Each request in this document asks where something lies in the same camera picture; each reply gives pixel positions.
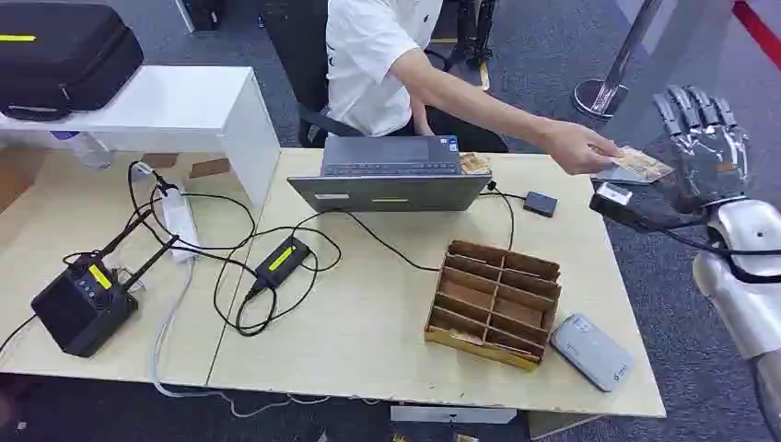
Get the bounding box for person's right hand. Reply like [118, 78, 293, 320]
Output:
[540, 119, 624, 176]

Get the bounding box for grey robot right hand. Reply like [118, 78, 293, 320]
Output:
[651, 85, 752, 215]

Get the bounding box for beige printed card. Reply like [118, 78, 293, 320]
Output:
[590, 145, 676, 186]

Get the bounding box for small black adapter box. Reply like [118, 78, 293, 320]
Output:
[523, 191, 559, 218]

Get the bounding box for stack of printed cards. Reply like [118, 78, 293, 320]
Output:
[459, 152, 493, 177]

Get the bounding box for yellow floor tape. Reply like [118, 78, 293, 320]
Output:
[429, 37, 491, 93]

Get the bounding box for red floor tape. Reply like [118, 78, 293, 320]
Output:
[730, 0, 781, 65]

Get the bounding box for black stand legs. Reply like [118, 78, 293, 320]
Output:
[454, 0, 496, 65]

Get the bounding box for wooden slotted card box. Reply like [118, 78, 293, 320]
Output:
[424, 239, 563, 372]

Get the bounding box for grey laptop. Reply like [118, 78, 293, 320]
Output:
[286, 134, 493, 214]

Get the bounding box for grey card reader device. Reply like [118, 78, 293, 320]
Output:
[549, 313, 635, 393]

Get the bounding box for person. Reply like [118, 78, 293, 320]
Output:
[324, 0, 624, 176]

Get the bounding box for grey desk leg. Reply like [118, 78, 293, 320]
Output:
[527, 412, 605, 442]

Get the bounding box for black power brick yellow label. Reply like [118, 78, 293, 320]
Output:
[252, 236, 312, 291]

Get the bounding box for brown tape patch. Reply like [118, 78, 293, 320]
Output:
[189, 158, 232, 180]
[141, 152, 180, 170]

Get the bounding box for dark cabinet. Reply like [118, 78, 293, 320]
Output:
[175, 0, 224, 33]

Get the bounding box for white power strip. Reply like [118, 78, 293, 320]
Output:
[159, 185, 202, 264]

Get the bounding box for white shelf riser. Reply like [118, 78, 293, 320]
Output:
[0, 65, 282, 209]

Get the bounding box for clear plastic water bottle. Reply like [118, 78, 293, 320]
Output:
[52, 131, 114, 170]

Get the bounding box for black router box with antennas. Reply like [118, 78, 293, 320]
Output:
[30, 209, 180, 359]

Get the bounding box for black carrying case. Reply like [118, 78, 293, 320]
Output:
[0, 1, 146, 122]

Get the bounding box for brown cardboard sheet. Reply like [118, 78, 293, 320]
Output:
[0, 145, 49, 215]

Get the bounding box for chrome stanchion post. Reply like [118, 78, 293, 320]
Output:
[572, 0, 666, 122]

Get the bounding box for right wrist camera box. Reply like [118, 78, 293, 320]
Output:
[589, 181, 709, 236]

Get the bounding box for black laptop power cable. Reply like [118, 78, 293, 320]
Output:
[213, 181, 517, 338]

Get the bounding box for white desk bracket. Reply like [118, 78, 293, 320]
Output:
[390, 404, 518, 425]

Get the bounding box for black mains cable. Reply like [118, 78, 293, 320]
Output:
[126, 160, 343, 277]

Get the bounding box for white power strip cable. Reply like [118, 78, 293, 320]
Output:
[151, 259, 379, 420]

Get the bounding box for black router cable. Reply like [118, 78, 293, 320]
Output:
[0, 316, 37, 356]

